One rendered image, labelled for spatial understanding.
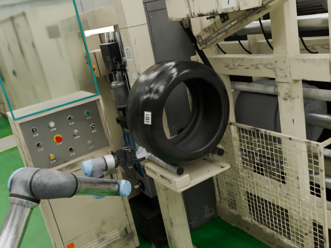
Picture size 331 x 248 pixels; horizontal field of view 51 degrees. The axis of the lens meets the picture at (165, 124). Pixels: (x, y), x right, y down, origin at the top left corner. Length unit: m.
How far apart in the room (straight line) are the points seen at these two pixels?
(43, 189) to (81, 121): 1.04
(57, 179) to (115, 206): 1.23
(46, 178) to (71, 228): 1.16
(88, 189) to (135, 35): 0.95
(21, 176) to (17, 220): 0.16
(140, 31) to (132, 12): 0.11
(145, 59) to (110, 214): 1.14
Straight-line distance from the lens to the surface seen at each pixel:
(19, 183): 1.42
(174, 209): 2.37
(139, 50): 2.03
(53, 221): 2.43
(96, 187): 1.49
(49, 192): 1.35
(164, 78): 1.69
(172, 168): 1.85
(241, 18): 1.83
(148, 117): 1.66
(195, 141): 2.09
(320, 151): 1.73
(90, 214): 2.49
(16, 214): 1.42
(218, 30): 1.96
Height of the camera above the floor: 1.70
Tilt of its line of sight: 18 degrees down
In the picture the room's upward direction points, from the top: 12 degrees counter-clockwise
